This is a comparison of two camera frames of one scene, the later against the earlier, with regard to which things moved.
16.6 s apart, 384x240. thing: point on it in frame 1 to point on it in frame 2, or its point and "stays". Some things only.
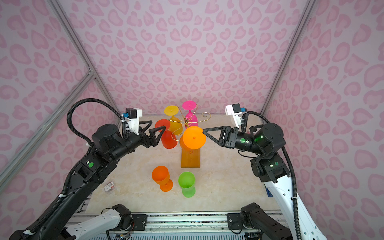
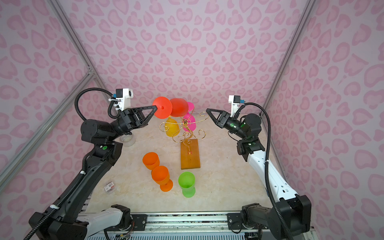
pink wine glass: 191,119 stays
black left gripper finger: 144,129 to 139,109
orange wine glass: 161,175 stays
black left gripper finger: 154,140 to 143,121
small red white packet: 109,186 stays
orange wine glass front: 192,139 to 151,160
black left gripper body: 145,141 to 126,123
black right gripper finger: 226,131 to 209,111
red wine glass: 169,139 to 176,107
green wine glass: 186,180 stays
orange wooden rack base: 190,158 stays
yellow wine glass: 176,126 stays
